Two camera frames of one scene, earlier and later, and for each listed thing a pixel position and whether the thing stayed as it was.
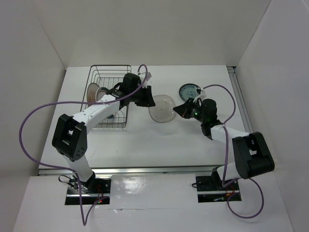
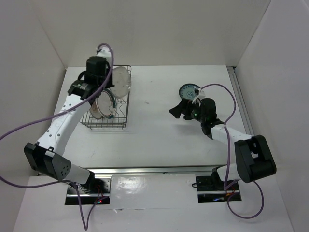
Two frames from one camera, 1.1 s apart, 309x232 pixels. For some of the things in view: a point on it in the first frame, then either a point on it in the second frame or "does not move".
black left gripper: (148, 100) → (109, 83)
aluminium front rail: (133, 171) does not move
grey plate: (163, 111) → (122, 82)
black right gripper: (184, 109) does not move
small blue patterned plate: (188, 90) does not move
